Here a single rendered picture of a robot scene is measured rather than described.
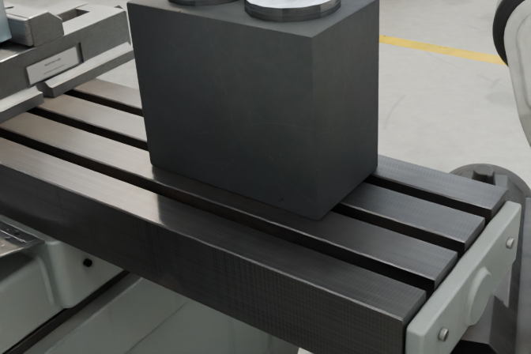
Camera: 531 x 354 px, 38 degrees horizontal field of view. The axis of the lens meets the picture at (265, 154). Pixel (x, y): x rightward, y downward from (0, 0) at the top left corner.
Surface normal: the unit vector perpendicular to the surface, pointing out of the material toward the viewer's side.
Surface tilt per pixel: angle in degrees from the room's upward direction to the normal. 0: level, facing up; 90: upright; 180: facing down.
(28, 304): 90
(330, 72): 90
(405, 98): 0
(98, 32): 90
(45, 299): 90
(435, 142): 0
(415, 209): 0
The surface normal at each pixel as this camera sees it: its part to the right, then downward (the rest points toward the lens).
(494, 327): 0.63, -0.55
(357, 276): -0.06, -0.87
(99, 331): 0.81, 0.24
